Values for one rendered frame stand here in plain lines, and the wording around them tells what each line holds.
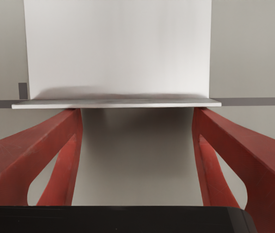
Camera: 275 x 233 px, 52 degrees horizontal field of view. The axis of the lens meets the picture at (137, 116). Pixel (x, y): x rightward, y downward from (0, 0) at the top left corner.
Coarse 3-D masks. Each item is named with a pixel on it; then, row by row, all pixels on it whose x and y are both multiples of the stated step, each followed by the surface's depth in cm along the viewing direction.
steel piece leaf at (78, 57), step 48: (48, 0) 13; (96, 0) 13; (144, 0) 13; (192, 0) 13; (48, 48) 13; (96, 48) 13; (144, 48) 13; (192, 48) 13; (48, 96) 13; (96, 96) 13; (144, 96) 13; (192, 96) 13
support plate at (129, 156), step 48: (0, 0) 13; (240, 0) 13; (0, 48) 13; (240, 48) 13; (0, 96) 13; (240, 96) 13; (96, 144) 14; (144, 144) 14; (192, 144) 14; (96, 192) 14; (144, 192) 14; (192, 192) 14; (240, 192) 14
